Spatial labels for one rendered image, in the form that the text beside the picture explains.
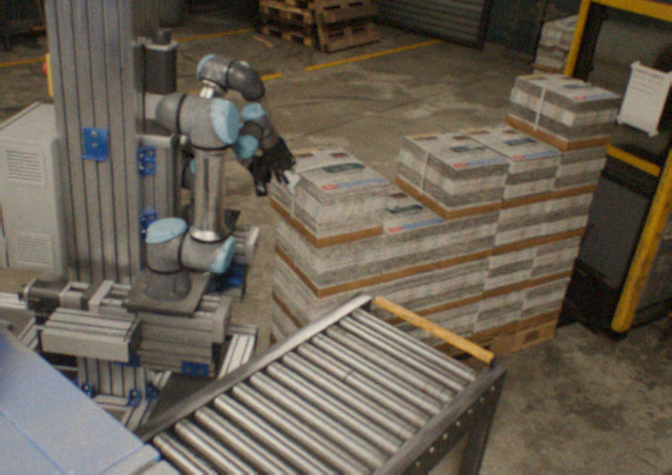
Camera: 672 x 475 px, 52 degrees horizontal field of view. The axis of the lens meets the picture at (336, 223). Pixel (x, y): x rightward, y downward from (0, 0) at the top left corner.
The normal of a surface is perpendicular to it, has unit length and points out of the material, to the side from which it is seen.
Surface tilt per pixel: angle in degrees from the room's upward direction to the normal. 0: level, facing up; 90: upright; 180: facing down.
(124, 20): 90
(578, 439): 0
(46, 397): 0
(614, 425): 0
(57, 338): 90
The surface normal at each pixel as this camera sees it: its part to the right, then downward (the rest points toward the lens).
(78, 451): 0.10, -0.88
